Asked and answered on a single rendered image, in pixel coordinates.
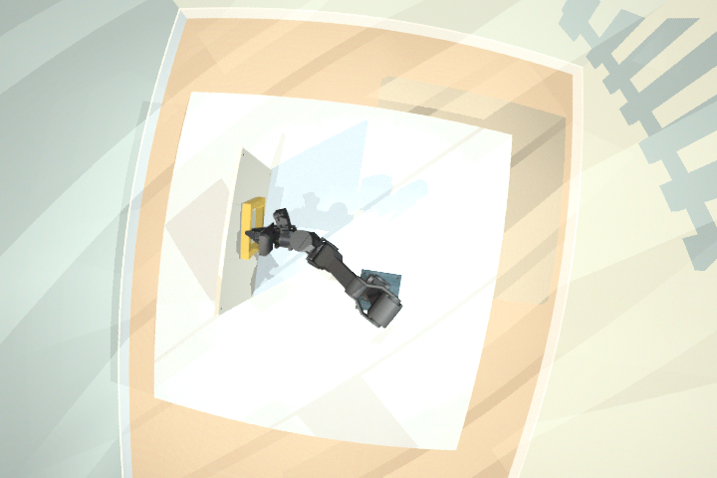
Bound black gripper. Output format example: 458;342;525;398
245;221;299;256

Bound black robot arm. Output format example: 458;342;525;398
273;208;403;329

